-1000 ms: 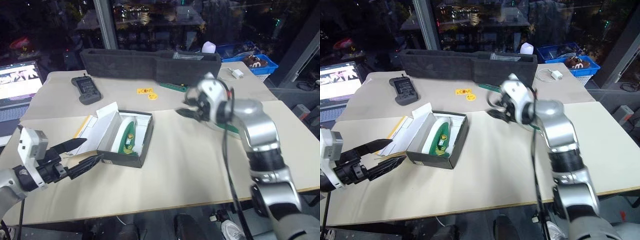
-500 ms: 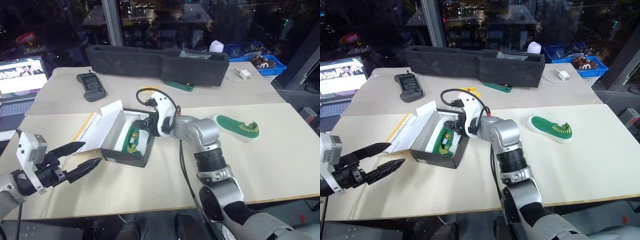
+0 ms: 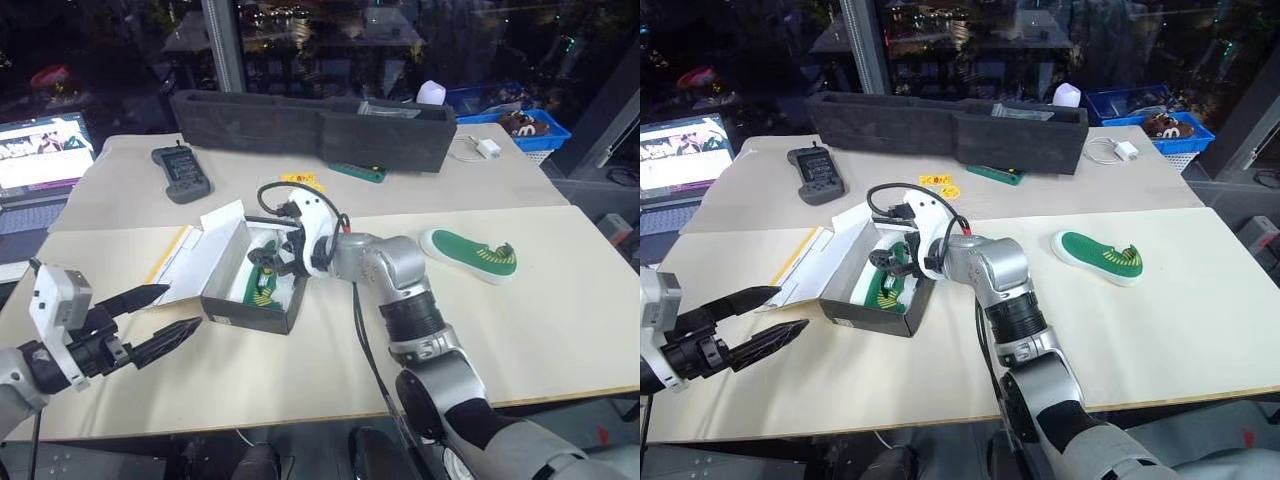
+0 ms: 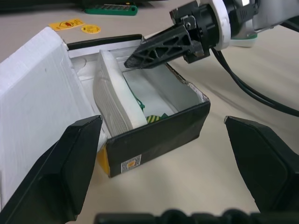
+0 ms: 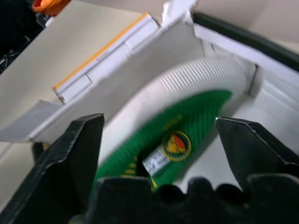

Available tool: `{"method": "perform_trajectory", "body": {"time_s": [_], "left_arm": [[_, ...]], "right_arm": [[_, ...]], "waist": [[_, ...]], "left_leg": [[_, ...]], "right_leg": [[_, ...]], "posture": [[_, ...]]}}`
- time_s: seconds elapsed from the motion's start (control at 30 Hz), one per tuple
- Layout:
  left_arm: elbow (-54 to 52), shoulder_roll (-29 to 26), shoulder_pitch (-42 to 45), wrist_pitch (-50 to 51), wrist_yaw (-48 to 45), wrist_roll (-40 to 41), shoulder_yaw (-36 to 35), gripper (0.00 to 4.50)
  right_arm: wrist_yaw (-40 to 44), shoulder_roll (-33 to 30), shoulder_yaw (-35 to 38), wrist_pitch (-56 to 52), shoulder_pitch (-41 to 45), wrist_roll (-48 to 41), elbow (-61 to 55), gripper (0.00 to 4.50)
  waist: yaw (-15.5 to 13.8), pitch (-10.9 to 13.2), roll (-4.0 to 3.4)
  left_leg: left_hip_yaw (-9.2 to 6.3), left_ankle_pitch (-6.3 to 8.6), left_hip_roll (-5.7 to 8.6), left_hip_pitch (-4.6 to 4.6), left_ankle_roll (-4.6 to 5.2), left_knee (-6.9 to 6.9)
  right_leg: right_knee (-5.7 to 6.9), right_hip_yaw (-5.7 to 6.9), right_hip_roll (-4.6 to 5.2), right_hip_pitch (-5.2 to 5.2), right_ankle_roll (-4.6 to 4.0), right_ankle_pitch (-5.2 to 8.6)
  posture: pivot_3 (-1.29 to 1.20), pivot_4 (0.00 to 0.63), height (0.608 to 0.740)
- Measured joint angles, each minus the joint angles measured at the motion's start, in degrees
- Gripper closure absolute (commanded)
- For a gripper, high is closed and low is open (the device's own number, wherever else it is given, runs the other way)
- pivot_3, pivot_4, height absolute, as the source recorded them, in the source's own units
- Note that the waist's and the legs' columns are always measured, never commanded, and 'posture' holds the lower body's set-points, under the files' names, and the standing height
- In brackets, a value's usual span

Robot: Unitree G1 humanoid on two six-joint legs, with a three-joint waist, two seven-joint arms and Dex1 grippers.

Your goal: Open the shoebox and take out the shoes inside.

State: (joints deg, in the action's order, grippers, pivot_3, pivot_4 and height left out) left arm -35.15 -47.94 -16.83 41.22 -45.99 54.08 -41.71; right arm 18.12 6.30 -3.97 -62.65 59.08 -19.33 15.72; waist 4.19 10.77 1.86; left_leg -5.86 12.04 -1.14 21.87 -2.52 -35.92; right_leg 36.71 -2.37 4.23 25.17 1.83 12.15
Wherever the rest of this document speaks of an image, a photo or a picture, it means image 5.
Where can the orange object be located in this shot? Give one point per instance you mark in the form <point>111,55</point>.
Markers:
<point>47,5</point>

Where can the white shoe with green sole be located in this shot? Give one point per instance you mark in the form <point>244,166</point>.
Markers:
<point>187,112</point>

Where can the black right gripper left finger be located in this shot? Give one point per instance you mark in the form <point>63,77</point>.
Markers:
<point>63,161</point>

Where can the white cardboard shoebox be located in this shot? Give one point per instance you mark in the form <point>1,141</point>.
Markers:
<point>177,58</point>

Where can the white shoebox lid yellow edge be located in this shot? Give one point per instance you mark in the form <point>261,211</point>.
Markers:
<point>107,58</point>

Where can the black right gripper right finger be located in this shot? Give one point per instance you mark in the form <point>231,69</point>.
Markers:
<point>254,149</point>

